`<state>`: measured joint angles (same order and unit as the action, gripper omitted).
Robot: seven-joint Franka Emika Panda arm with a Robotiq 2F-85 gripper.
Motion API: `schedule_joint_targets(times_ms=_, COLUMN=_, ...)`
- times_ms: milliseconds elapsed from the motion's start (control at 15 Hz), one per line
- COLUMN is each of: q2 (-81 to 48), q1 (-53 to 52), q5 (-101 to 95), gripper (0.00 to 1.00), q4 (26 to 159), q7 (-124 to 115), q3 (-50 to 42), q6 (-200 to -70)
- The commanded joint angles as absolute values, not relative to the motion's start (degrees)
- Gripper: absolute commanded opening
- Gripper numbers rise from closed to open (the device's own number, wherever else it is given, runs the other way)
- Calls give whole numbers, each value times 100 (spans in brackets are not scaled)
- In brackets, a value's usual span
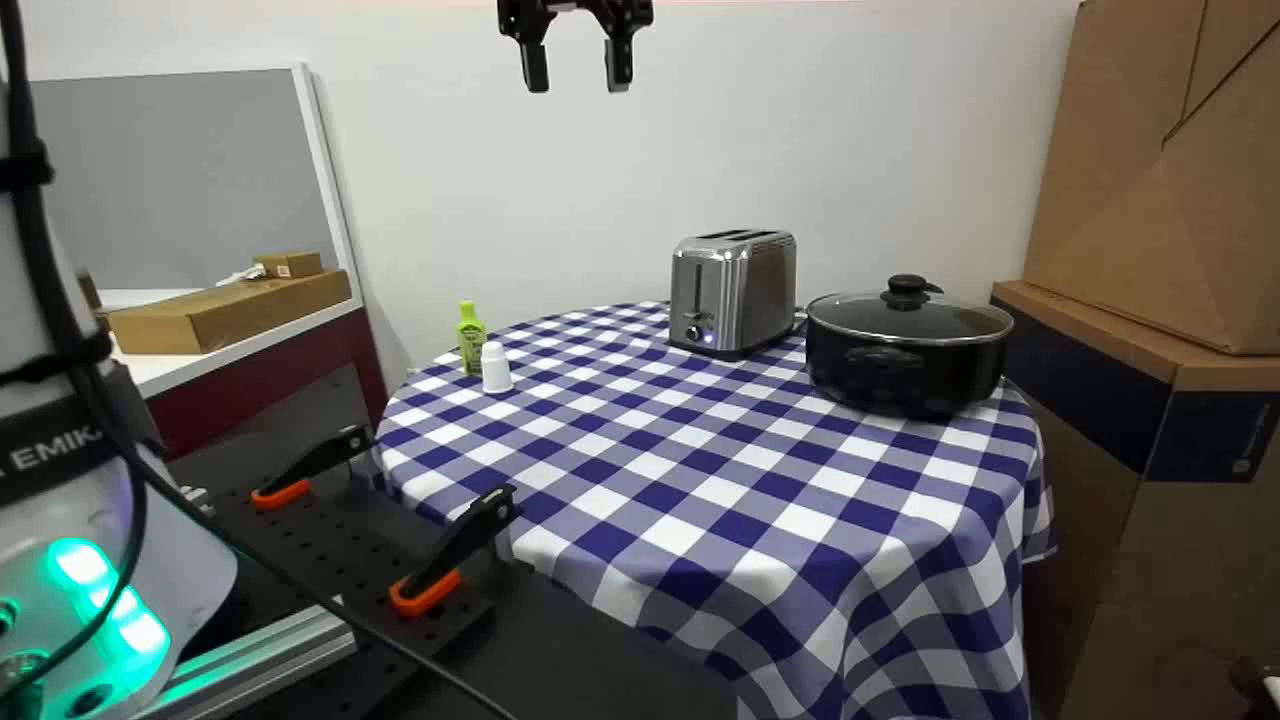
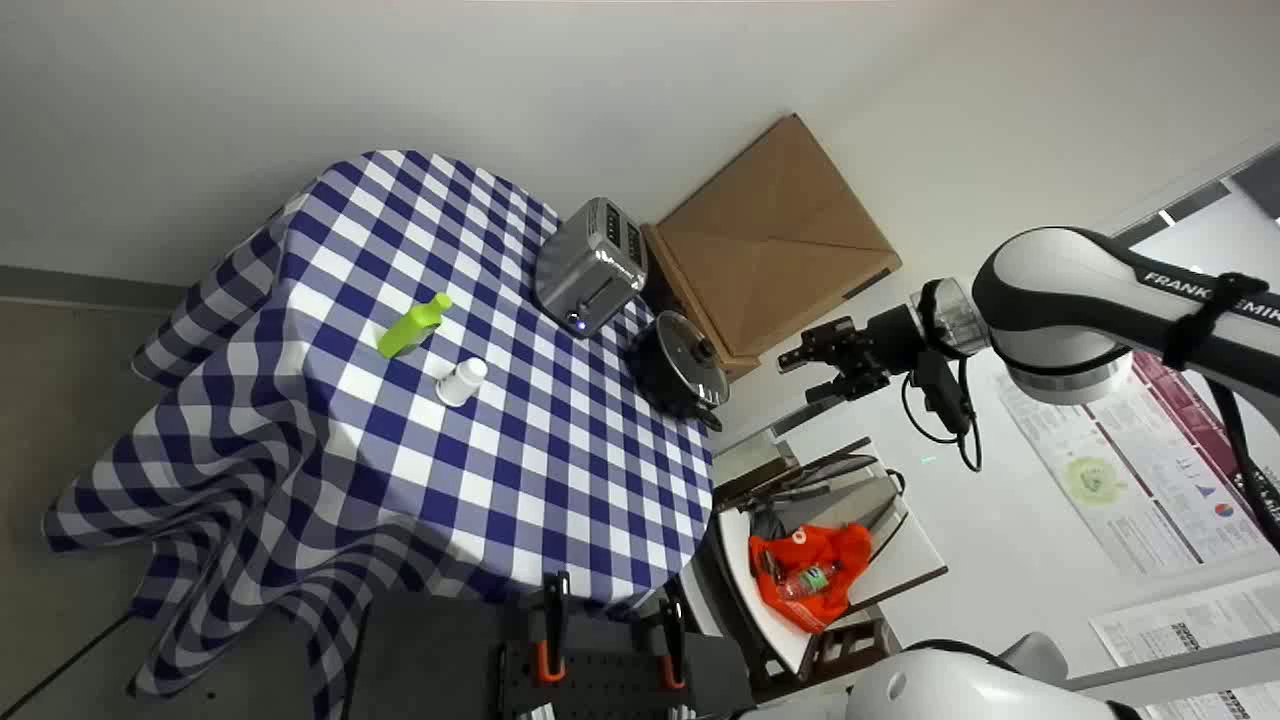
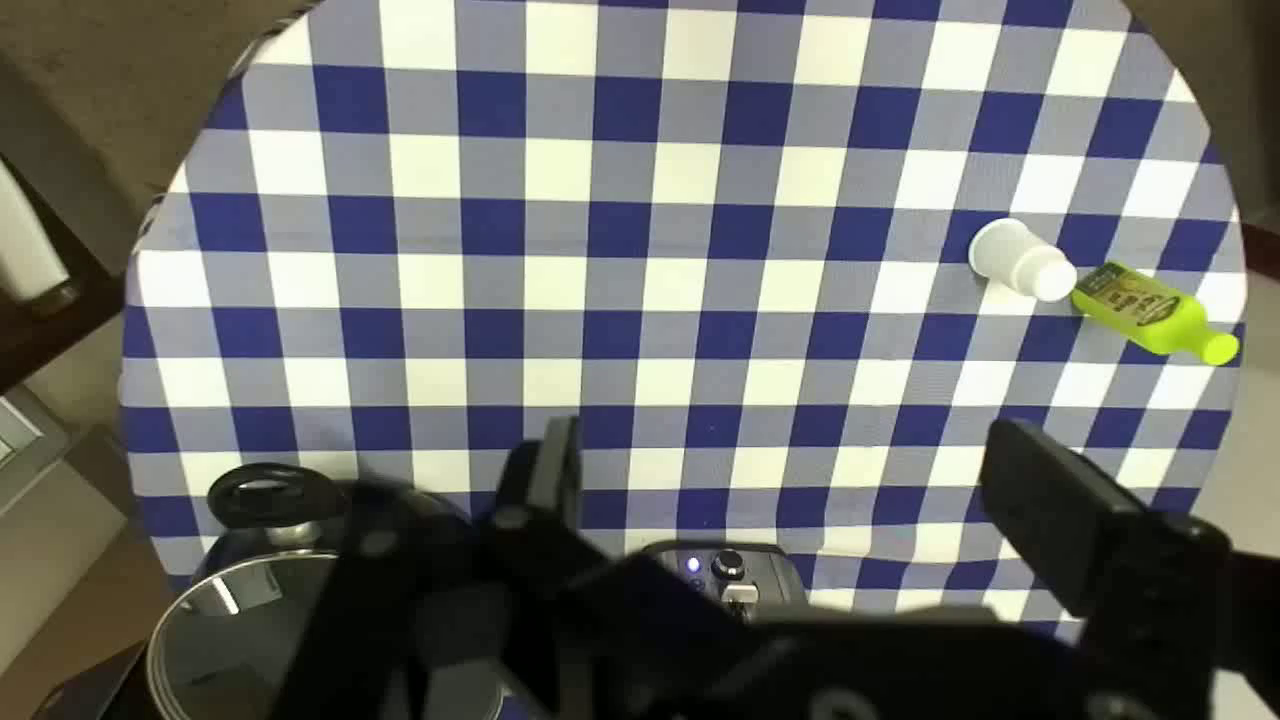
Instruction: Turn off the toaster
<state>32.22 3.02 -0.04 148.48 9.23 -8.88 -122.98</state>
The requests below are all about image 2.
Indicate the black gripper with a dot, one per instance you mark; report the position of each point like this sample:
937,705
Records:
894,344

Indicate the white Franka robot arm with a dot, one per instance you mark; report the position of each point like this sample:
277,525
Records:
1064,302

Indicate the silver toaster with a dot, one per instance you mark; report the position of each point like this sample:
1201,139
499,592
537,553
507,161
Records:
590,267

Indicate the glass pot lid black knob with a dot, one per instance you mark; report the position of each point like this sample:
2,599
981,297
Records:
693,359

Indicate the large brown cardboard box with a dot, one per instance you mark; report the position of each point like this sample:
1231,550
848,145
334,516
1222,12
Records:
786,225

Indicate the black cooking pot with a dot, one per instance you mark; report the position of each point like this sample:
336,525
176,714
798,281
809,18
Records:
653,382

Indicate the white tray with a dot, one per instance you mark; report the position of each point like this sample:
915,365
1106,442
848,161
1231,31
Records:
782,634

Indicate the printed poster with red edge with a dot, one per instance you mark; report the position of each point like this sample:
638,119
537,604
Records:
1146,466

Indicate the small white bottle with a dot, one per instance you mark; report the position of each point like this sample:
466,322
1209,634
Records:
461,382

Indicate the green plastic bottle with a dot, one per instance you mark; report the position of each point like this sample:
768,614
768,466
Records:
412,325

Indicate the blue white checkered tablecloth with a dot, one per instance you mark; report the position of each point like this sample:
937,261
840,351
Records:
402,466

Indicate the white printed paper sheet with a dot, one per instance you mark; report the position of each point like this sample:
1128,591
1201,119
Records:
1201,634

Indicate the black perforated mounting board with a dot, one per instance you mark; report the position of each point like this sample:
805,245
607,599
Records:
440,661

